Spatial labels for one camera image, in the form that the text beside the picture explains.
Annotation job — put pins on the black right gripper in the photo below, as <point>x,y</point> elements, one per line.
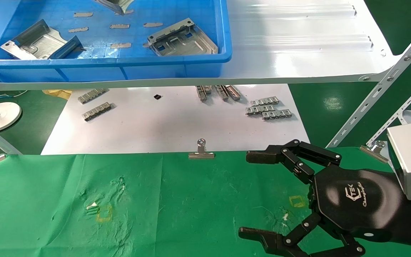
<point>355,200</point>

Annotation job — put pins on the stamped sheet metal part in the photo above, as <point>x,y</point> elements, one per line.
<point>116,5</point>

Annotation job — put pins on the green cloth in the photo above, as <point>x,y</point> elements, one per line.
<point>155,207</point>

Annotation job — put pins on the white board sheet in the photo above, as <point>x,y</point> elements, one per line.
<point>170,125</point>

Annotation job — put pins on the white metal shelf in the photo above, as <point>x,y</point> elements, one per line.
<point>298,53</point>

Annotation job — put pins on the white slotted angle bar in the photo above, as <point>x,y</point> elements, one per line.
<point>380,89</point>
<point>401,114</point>

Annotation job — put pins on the tiny black chip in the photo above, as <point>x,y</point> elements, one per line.
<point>157,96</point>

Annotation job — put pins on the blue plastic bin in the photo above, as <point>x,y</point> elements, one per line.
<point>120,71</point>

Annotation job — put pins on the yellow crumpled bag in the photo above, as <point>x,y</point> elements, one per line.
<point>59,93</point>

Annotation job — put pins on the stamped metal part with rail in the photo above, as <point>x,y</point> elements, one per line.
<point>184,43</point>

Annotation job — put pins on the bent sheet metal bracket part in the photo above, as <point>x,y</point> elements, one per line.
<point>37,43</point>

